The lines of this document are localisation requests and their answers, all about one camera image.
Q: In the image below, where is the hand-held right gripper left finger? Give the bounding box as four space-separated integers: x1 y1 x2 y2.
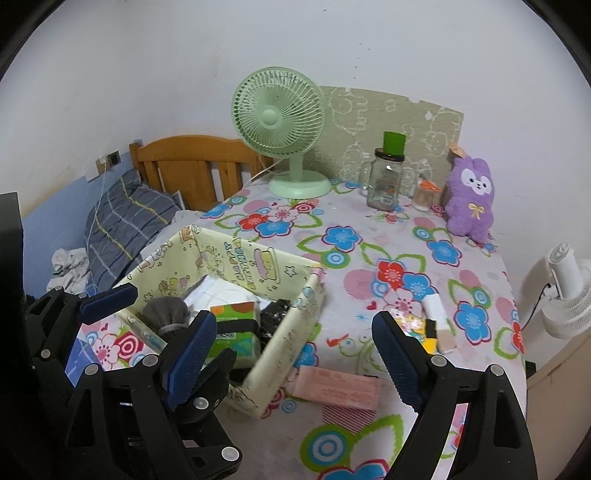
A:
65 311 219 480

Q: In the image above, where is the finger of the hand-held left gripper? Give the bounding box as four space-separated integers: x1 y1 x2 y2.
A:
178 348 244 480
27 283 139 372

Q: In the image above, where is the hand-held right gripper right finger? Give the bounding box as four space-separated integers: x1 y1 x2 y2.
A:
372 311 539 480

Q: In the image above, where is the yellow brown snack box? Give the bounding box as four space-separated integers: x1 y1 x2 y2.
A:
392 309 439 354

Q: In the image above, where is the grey drawstring pouch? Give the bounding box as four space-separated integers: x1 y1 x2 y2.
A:
142 296 192 337

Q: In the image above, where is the green tissue pack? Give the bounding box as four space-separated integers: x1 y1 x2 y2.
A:
205 302 266 370

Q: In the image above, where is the white and beige roll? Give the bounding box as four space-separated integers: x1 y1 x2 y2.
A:
422 293 458 354

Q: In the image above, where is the pink packet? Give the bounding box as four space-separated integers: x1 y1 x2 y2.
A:
288 367 382 411

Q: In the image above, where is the yellow printed fabric storage box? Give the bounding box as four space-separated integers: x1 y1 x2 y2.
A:
113 224 326 418

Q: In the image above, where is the black crinkled packet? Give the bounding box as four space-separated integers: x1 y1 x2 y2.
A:
261 299 291 342

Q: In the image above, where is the white soft pack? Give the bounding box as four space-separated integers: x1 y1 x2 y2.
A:
185 277 259 308

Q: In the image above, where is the blue bed sheet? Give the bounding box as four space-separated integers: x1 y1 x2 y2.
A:
21 203 139 388

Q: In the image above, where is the crumpled white cloth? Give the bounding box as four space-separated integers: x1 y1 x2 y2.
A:
50 248 93 291

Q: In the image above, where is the grey plaid pillow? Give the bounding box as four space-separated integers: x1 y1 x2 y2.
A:
85 168 183 289

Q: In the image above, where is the floral tablecloth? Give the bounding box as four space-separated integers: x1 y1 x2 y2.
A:
76 178 527 480

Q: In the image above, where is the wooden bed headboard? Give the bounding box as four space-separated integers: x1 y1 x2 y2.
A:
129 135 273 213

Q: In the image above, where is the small jar with orange lid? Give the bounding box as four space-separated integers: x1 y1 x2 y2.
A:
412 179 441 212

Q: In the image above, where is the purple plush rabbit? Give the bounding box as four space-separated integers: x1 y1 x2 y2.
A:
444 145 497 243

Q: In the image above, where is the white standing fan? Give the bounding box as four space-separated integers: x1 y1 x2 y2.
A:
540 244 591 342

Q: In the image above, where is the glass jar with green lid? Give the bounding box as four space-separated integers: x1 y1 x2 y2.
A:
360 131 413 212

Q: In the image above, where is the green desk fan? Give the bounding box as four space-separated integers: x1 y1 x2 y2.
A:
231 66 332 200

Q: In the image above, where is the green patterned board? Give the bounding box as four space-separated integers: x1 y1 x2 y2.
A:
318 85 465 185

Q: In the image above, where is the white charging cable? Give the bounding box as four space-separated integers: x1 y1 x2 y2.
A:
85 166 112 252

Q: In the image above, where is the black fan cable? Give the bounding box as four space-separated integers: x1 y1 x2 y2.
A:
519 281 552 326

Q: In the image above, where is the white desk fan cable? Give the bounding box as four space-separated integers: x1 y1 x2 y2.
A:
240 156 279 190

